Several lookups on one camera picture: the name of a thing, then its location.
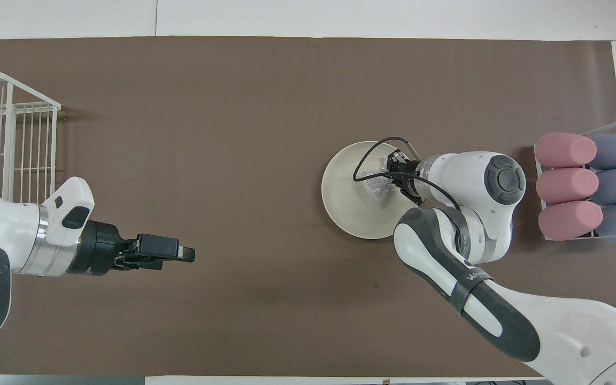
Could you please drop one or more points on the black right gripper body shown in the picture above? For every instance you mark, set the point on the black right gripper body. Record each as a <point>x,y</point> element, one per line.
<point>414,179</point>

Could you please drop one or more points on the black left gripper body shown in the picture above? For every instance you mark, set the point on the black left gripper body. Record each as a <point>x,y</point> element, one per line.
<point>97,248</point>

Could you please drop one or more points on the silver mesh sponge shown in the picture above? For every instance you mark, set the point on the silver mesh sponge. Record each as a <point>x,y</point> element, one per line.
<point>377,187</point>

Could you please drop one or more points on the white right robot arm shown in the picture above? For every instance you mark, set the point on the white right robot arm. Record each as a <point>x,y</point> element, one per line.
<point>474,176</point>

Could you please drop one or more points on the cream round plate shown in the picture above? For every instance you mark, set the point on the cream round plate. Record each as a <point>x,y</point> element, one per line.
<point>345,203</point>

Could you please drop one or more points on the brown paper table mat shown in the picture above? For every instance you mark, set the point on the brown paper table mat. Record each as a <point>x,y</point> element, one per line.
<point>233,133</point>

